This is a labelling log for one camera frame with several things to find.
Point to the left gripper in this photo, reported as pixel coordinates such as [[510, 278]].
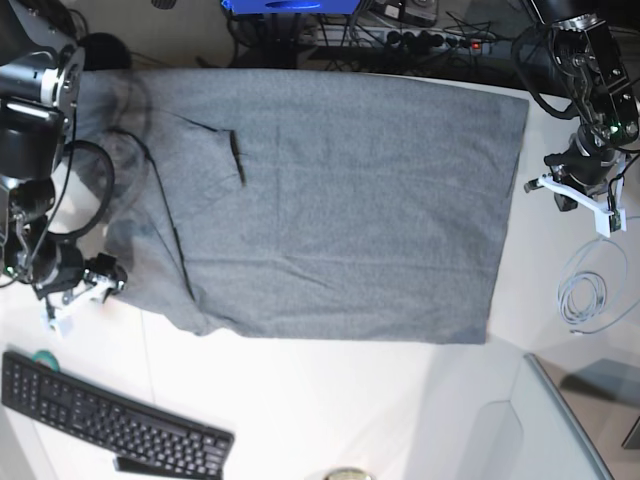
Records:
[[585, 166]]

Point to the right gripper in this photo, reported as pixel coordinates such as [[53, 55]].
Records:
[[60, 267]]

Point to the grey t-shirt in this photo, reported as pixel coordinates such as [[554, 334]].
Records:
[[307, 205]]

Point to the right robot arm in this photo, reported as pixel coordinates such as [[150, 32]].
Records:
[[41, 65]]

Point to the green tape roll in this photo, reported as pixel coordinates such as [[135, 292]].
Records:
[[46, 359]]

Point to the black computer keyboard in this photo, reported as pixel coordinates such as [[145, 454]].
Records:
[[145, 440]]

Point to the round brass object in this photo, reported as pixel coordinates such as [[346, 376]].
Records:
[[348, 473]]

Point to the blue base plate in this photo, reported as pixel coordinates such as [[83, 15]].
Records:
[[245, 7]]

